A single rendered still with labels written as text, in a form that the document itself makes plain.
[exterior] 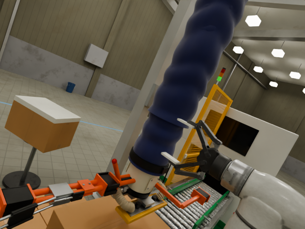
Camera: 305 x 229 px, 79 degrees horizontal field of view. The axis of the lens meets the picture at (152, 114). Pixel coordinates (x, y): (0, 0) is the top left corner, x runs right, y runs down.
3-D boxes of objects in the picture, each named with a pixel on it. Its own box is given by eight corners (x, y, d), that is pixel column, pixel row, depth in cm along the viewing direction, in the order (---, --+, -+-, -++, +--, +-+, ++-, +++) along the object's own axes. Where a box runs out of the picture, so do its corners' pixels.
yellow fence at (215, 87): (180, 195, 371) (229, 99, 344) (184, 198, 366) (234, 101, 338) (147, 213, 274) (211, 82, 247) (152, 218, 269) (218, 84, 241)
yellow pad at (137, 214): (154, 195, 117) (157, 188, 116) (166, 206, 111) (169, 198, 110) (114, 209, 89) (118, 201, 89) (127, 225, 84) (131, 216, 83)
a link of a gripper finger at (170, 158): (180, 162, 65) (179, 164, 65) (165, 151, 69) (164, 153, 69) (176, 162, 63) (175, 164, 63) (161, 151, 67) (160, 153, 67)
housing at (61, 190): (62, 191, 72) (66, 181, 71) (70, 203, 68) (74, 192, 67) (43, 195, 66) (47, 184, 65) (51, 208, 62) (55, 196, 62)
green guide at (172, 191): (199, 176, 353) (201, 171, 352) (204, 179, 347) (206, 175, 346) (153, 196, 221) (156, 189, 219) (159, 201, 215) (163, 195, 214)
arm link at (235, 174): (234, 200, 48) (213, 186, 52) (241, 193, 56) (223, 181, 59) (251, 170, 47) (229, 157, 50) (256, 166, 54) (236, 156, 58)
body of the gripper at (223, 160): (230, 158, 51) (201, 142, 56) (216, 185, 52) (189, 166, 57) (236, 157, 57) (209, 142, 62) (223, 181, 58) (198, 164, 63)
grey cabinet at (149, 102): (152, 107, 252) (161, 87, 249) (155, 108, 249) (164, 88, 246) (143, 104, 236) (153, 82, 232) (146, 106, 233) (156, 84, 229)
